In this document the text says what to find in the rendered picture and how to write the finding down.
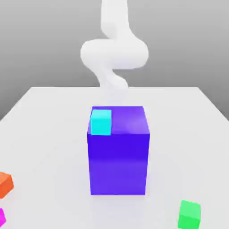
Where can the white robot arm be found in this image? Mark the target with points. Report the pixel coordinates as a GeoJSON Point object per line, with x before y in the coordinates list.
{"type": "Point", "coordinates": [114, 53]}

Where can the small orange cube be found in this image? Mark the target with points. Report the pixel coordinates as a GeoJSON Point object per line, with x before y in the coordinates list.
{"type": "Point", "coordinates": [5, 185]}

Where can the small magenta cube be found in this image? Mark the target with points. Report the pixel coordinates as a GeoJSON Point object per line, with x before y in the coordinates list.
{"type": "Point", "coordinates": [1, 217]}

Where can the large purple box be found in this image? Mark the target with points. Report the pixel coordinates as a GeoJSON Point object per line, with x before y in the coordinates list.
{"type": "Point", "coordinates": [118, 161]}

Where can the small cyan cube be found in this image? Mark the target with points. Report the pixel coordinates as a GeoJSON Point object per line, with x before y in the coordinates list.
{"type": "Point", "coordinates": [100, 123]}

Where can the small green cube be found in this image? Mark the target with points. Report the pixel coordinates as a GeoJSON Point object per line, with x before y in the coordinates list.
{"type": "Point", "coordinates": [189, 214]}

